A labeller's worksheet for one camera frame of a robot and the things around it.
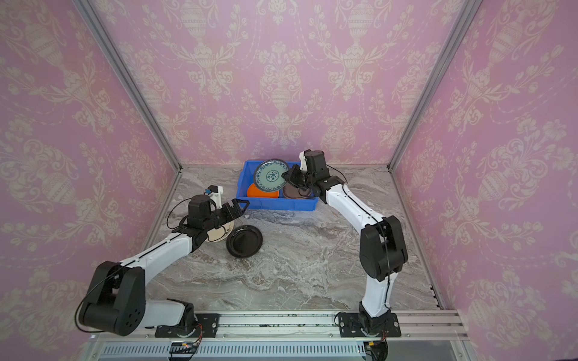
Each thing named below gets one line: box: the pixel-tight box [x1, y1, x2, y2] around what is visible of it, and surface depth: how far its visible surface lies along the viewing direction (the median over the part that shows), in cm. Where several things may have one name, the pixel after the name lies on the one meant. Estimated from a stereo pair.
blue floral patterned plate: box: [253, 158, 289, 193], surface depth 89 cm
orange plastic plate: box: [246, 182, 280, 199], surface depth 108 cm
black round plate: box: [226, 224, 263, 258], surface depth 94 cm
